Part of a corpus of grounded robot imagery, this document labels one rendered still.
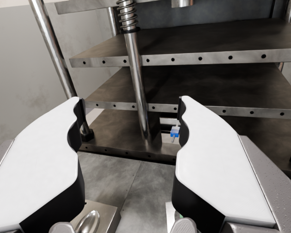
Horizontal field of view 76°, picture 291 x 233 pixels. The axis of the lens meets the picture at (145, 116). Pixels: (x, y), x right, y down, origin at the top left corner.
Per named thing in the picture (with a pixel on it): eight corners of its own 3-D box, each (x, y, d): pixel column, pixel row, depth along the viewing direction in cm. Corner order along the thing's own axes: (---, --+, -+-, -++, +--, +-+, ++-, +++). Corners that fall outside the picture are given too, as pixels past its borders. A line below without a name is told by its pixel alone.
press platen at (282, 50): (329, 61, 65) (335, 46, 62) (71, 67, 100) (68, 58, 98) (276, 25, 123) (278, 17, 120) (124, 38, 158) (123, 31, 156)
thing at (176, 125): (210, 148, 100) (213, 121, 91) (161, 142, 109) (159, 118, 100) (212, 102, 139) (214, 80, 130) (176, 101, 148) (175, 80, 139)
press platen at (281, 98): (306, 120, 78) (309, 110, 76) (85, 107, 114) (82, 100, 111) (268, 63, 136) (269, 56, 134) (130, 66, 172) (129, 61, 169)
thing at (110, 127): (322, 184, 82) (327, 175, 78) (76, 149, 123) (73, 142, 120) (275, 96, 147) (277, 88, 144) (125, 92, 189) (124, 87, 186)
